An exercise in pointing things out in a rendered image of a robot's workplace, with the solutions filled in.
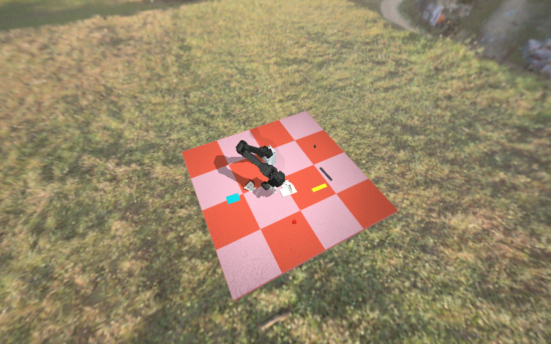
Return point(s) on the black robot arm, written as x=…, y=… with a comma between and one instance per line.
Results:
x=245, y=150

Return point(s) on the yellow flat block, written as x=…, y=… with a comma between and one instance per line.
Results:
x=319, y=187

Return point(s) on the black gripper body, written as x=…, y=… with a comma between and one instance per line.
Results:
x=265, y=185

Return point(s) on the cyan flat rectangular block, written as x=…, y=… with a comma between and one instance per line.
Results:
x=233, y=198

